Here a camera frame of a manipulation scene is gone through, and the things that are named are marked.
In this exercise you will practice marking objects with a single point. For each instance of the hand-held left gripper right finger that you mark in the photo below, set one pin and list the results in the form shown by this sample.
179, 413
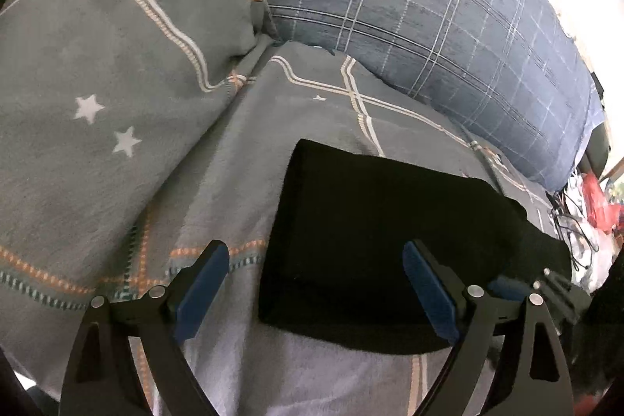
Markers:
431, 294

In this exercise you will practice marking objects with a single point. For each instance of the black pants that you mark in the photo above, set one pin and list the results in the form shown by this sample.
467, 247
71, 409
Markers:
351, 231

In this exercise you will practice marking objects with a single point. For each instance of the dark cloth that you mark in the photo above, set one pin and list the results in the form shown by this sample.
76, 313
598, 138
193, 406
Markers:
597, 148

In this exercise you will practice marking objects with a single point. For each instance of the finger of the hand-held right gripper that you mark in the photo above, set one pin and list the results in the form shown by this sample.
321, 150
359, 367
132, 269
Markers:
563, 289

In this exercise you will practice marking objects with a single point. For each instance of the blue plaid pillow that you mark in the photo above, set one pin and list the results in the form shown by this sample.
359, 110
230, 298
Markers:
414, 21

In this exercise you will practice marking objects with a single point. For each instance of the grey star-print bedsheet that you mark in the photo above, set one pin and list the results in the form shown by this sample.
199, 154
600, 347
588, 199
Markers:
302, 114

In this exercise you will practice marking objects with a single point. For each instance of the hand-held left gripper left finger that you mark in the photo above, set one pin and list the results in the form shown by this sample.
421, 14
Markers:
202, 294

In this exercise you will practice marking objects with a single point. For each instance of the grey star-print pillow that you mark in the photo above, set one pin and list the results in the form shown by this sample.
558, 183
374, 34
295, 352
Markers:
122, 31

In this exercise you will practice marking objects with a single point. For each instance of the red plastic bag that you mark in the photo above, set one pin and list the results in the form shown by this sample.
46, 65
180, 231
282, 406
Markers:
599, 201

